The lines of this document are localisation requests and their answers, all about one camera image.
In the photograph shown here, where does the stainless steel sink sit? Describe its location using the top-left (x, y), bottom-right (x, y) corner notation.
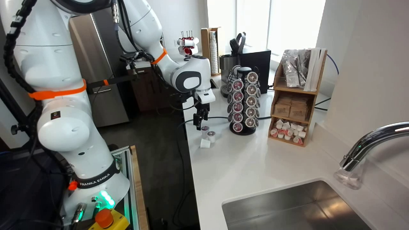
top-left (221, 179), bottom-right (373, 230)

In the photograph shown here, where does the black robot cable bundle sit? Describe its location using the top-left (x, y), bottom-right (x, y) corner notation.
top-left (111, 0), bottom-right (201, 112)

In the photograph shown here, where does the black handled utensil set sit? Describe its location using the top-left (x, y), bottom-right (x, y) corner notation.
top-left (228, 31), bottom-right (247, 56)

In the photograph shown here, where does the brown packet box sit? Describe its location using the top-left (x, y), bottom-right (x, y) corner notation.
top-left (288, 98), bottom-right (310, 124)
top-left (273, 93), bottom-right (292, 119)

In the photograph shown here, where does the black power cord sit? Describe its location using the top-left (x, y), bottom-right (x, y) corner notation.
top-left (314, 52), bottom-right (341, 112)

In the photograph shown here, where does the silver foil packet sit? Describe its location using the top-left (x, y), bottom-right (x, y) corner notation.
top-left (281, 49), bottom-right (299, 89)
top-left (295, 49), bottom-right (313, 89)

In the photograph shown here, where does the chrome faucet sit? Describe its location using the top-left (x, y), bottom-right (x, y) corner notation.
top-left (336, 120), bottom-right (409, 190)

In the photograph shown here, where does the stainless steel fridge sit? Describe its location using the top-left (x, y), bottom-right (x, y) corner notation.
top-left (67, 8), bottom-right (131, 129)

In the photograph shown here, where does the black rail with orange clips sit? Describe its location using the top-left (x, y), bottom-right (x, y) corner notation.
top-left (84, 75), bottom-right (139, 96)

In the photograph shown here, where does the wooden aluminium cart frame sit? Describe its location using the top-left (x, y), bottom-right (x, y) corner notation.
top-left (108, 144), bottom-right (150, 230)

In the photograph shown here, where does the red and white small object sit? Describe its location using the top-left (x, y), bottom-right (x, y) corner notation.
top-left (177, 36), bottom-right (200, 57)

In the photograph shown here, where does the wooden shelf organizer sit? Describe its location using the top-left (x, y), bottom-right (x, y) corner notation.
top-left (267, 47), bottom-right (329, 148)

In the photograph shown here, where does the teal power cable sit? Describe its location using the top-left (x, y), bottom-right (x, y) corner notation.
top-left (182, 112), bottom-right (273, 128)

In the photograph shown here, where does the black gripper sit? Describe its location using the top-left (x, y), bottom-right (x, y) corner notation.
top-left (193, 93), bottom-right (212, 132)

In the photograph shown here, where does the steel canister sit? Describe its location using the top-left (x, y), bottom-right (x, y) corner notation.
top-left (218, 52), bottom-right (240, 97)

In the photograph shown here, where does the bright window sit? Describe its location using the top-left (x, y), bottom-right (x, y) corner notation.
top-left (207, 0), bottom-right (327, 56)

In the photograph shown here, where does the red emergency stop button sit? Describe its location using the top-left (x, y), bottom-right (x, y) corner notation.
top-left (86, 207), bottom-right (131, 230)

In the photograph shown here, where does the black box appliance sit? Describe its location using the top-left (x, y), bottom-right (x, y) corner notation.
top-left (244, 50), bottom-right (272, 95)

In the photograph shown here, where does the black corrugated cable conduit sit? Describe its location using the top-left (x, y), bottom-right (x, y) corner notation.
top-left (1, 0), bottom-right (80, 189)

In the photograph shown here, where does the white paper cup stack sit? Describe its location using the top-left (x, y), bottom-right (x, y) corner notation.
top-left (207, 29), bottom-right (219, 75)

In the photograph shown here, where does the black coffee pod carousel stand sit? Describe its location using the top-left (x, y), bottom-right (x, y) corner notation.
top-left (224, 64), bottom-right (262, 137)

